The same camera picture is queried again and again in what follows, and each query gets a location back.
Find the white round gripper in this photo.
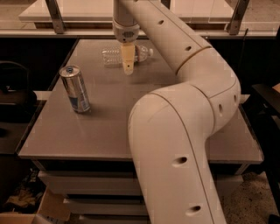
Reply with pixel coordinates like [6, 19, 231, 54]
[113, 20, 140, 75]

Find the clear plastic water bottle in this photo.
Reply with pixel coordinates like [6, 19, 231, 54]
[101, 45, 153, 66]

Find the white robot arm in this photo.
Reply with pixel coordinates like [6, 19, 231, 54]
[113, 0, 241, 224]

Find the silver blue redbull can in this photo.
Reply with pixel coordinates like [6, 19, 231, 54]
[59, 65, 90, 113]

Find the white shelf board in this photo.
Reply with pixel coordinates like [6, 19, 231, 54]
[18, 0, 234, 23]

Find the black chair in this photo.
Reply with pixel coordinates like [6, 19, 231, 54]
[0, 60, 37, 123]

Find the cardboard box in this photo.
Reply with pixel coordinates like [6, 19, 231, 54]
[0, 188, 71, 224]

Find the left metal bracket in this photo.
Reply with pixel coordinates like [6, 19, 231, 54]
[45, 0, 65, 34]

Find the metal bracket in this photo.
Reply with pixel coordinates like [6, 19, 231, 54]
[45, 0, 65, 34]
[227, 0, 250, 35]

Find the right metal bracket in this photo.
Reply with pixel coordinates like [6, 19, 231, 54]
[227, 0, 250, 35]

